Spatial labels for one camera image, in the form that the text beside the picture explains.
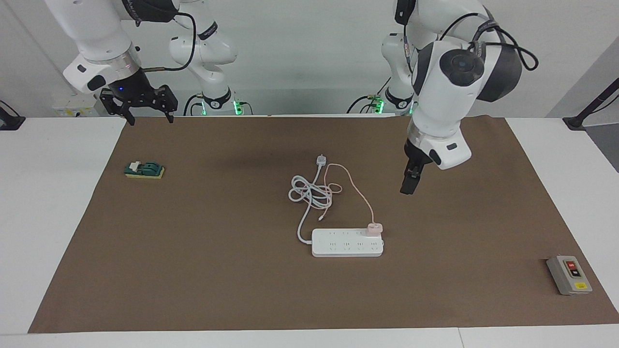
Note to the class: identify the black angled stand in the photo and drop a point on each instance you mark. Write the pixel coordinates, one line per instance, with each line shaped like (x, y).
(578, 121)

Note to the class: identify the green knife switch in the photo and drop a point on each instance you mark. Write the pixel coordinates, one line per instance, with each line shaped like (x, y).
(144, 170)

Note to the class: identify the black clamp mount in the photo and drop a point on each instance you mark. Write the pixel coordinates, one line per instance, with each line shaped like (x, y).
(9, 121)

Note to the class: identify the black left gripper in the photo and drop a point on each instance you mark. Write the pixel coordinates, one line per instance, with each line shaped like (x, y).
(415, 155)

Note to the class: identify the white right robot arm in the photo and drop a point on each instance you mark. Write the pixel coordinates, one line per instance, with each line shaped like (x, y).
(92, 29)

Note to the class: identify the pink charger adapter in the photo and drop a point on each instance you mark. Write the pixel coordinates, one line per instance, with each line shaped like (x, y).
(374, 229)

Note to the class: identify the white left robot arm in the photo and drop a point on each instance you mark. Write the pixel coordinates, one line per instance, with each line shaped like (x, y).
(449, 92)

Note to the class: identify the white power strip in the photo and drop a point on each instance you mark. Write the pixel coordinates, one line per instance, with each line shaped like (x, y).
(347, 244)

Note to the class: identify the brown table mat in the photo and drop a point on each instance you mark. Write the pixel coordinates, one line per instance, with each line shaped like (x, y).
(193, 270)

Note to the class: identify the grey on-off switch box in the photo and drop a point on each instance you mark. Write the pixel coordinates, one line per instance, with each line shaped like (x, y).
(568, 278)

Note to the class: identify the white wall socket box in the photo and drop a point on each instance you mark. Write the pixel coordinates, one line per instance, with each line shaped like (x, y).
(72, 110)

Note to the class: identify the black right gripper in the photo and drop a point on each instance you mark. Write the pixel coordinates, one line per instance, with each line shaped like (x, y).
(133, 92)

